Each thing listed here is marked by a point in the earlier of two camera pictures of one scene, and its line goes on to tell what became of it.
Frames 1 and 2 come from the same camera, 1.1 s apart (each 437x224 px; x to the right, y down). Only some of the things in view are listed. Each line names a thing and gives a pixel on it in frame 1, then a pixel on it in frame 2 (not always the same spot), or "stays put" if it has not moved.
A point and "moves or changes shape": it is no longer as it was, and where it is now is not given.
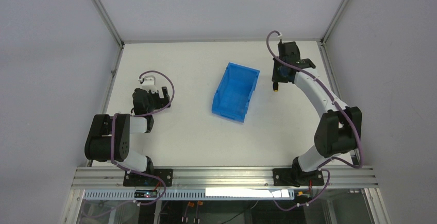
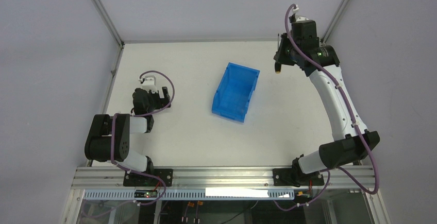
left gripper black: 164,97 stays put
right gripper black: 279,77 to 282,53
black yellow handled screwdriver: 275,86 moves or changes shape
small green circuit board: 146,193 stays put
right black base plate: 289,177 stays put
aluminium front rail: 113,177 stays put
